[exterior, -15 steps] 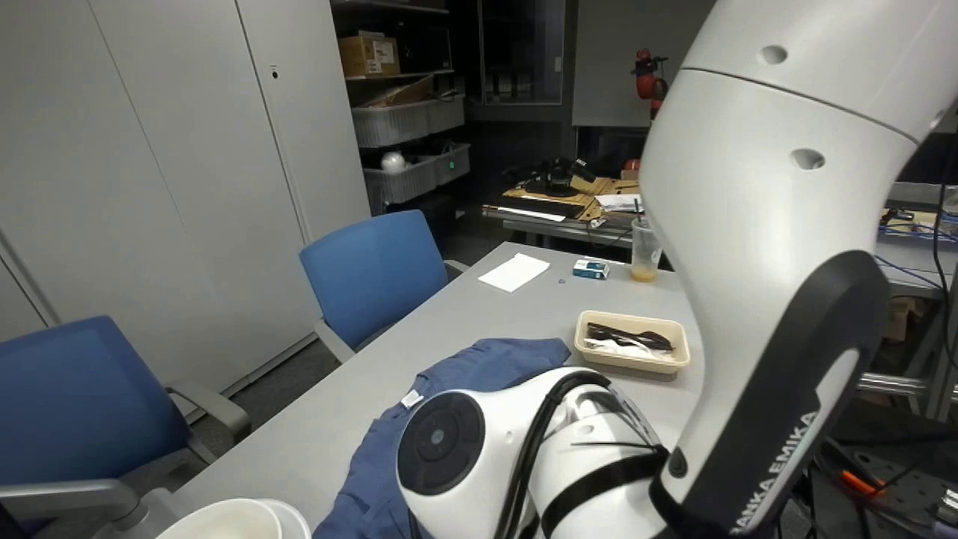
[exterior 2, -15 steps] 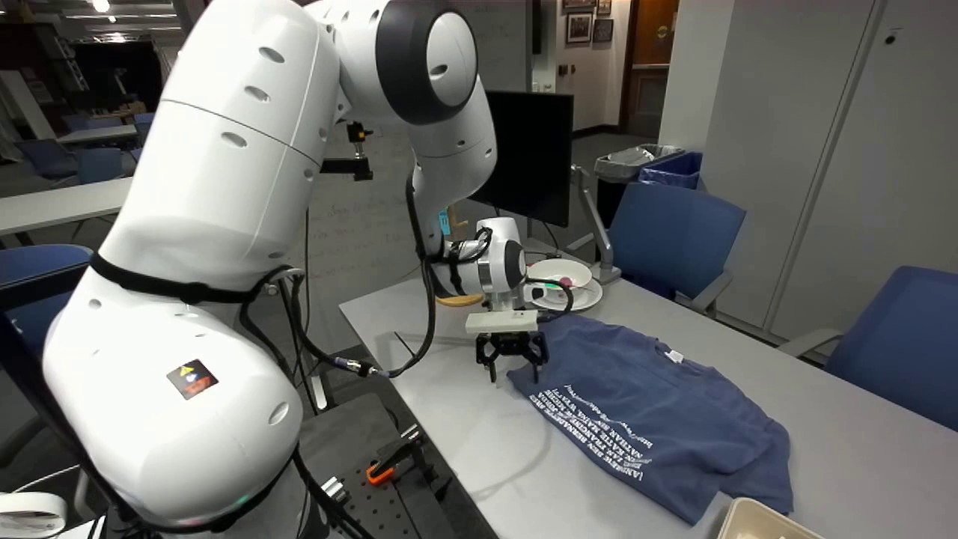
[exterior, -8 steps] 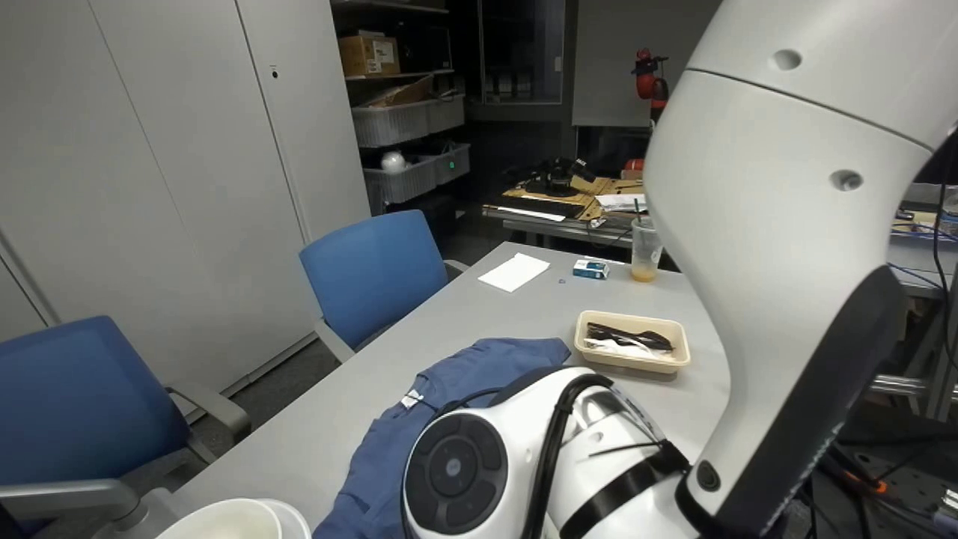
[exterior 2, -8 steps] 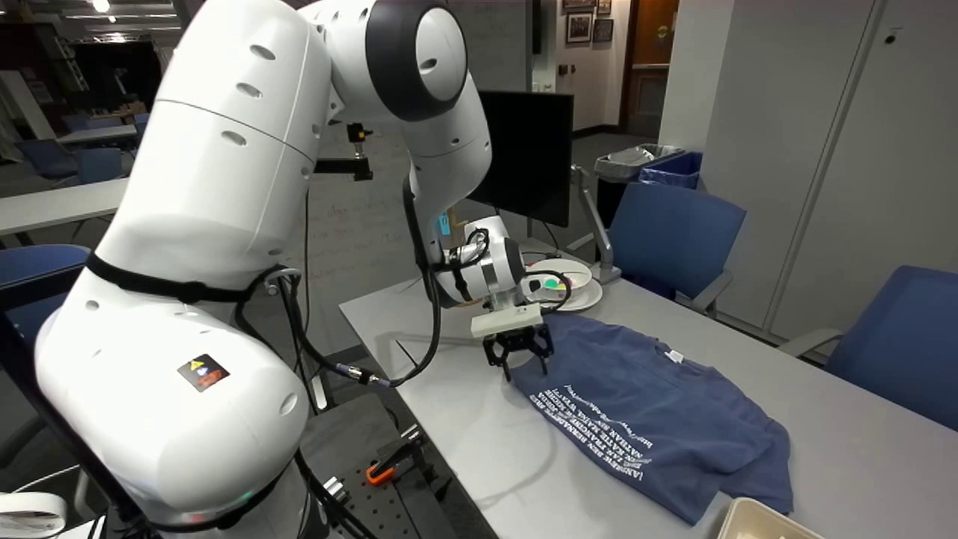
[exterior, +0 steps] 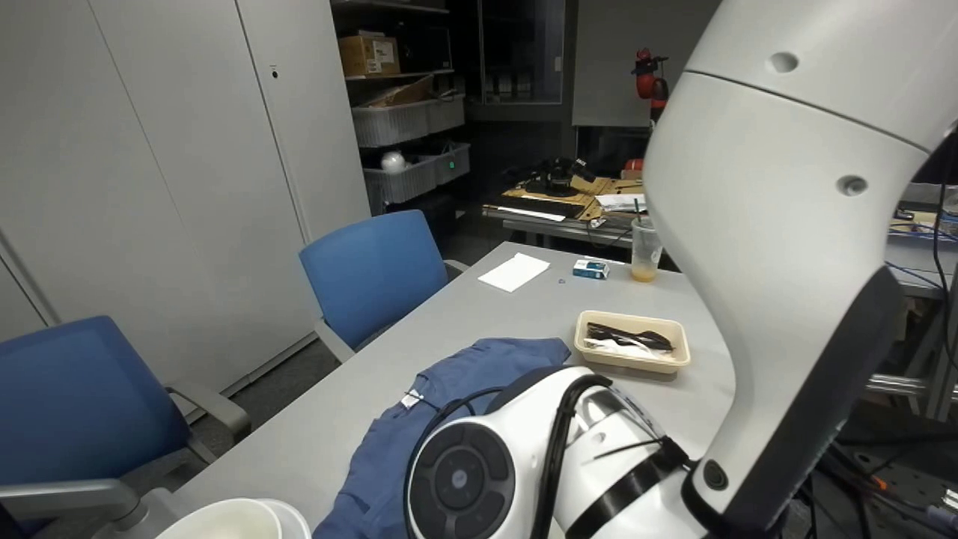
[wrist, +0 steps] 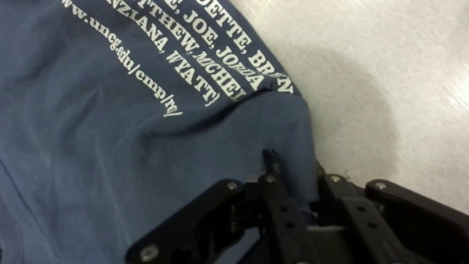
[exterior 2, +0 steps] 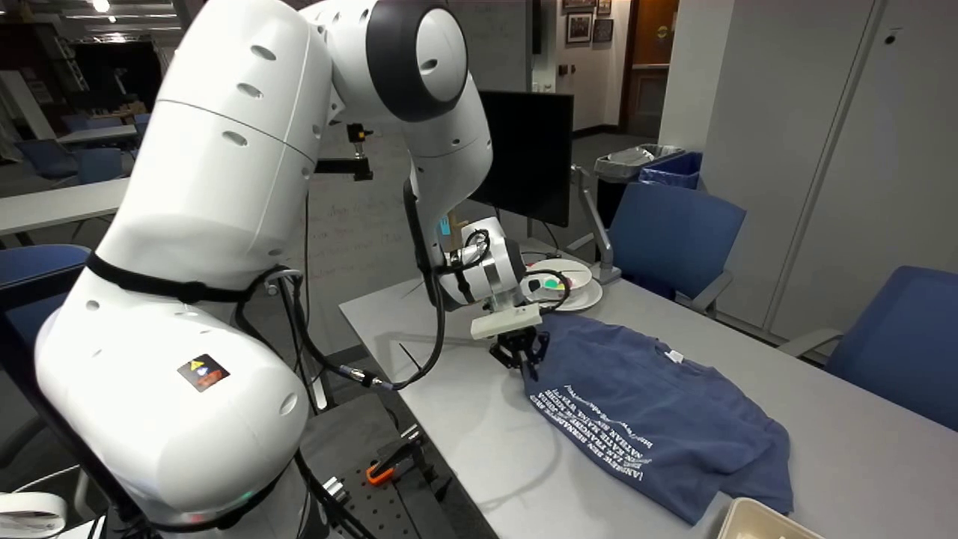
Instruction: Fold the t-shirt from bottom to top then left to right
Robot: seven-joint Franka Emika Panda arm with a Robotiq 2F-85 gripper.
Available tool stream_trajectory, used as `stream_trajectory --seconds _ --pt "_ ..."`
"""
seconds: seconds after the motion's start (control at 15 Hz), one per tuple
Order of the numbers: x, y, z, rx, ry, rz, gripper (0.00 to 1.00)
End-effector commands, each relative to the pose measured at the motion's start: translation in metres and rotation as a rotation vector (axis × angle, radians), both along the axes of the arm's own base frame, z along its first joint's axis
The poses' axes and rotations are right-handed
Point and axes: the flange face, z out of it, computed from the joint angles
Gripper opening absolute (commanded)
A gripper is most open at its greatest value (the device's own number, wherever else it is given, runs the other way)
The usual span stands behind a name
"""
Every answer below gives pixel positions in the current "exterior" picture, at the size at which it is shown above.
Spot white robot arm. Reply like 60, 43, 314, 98
406, 0, 958, 539

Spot cluttered background workbench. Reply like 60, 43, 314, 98
483, 160, 647, 248

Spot blue office chair far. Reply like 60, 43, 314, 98
299, 209, 468, 363

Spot blue office chair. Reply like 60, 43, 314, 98
299, 209, 468, 363
0, 314, 251, 539

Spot beige plastic tray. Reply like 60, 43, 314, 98
576, 309, 692, 375

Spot grey storage shelf bins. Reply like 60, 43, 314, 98
335, 28, 474, 215

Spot clear plastic cup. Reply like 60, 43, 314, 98
629, 215, 663, 281

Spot white bowl with toys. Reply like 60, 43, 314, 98
157, 497, 311, 539

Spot blue office chair near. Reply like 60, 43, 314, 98
0, 314, 251, 539

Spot blue t-shirt white print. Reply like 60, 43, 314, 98
311, 339, 573, 539

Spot red fire extinguisher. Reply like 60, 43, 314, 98
632, 49, 669, 119

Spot white paper sheet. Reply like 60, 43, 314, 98
483, 251, 548, 294

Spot black plastic cutlery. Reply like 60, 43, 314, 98
587, 323, 674, 354

